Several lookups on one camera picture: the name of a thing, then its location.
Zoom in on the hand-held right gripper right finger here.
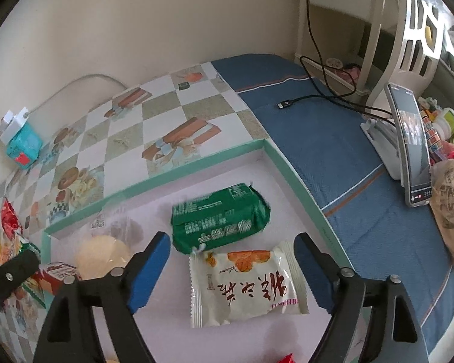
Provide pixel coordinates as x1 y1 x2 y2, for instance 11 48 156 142
293 232 429 363

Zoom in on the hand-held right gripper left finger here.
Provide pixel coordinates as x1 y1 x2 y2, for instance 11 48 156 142
33 231 172 363

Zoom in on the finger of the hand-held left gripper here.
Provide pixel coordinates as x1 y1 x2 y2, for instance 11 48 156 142
0 250 40 316

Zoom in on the green yellow cracker packet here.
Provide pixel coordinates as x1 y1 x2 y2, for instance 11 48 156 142
19 234 42 258

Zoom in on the dark red snack box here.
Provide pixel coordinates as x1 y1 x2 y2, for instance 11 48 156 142
36 262 78 296

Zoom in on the round bun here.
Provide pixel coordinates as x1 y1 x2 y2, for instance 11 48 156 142
75 219 142 280

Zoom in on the shiny red snack packet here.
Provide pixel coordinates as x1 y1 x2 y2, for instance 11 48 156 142
0 197 23 235

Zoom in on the white snack packet orange print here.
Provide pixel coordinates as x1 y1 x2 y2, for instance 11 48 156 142
189 241 310 329

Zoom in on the green snack packet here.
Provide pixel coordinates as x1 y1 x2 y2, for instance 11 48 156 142
170 182 271 253

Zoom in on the teal-rimmed white tray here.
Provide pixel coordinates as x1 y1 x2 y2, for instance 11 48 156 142
41 139 360 363

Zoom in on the beige snack packet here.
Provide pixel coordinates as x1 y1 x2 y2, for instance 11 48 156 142
0 231 21 271

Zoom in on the teal toy box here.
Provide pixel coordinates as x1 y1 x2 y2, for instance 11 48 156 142
5 123 44 170

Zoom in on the white phone stand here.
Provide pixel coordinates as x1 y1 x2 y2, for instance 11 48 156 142
360 118 405 180

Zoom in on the brown printed paper bag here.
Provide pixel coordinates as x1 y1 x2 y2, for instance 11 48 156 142
429 158 454 267

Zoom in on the white power strip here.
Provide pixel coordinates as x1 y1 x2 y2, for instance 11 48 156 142
0 106 31 145

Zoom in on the white plug adapter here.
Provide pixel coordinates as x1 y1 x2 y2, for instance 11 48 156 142
0 110 16 132

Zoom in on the smartphone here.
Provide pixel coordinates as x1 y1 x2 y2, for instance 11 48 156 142
384 83 434 208

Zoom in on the white green round container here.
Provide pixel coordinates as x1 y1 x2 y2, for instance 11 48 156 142
435 108 454 140

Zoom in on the white lattice chair back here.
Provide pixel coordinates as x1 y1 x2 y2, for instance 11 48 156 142
391 0 451 84

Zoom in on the white plastic shelf rack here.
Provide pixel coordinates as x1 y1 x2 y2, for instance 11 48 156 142
294 0 394 101

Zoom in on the black charging cable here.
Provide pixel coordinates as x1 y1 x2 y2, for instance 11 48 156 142
276 0 396 119

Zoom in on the white power strip cable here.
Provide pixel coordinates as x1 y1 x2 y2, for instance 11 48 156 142
25 74 127 119

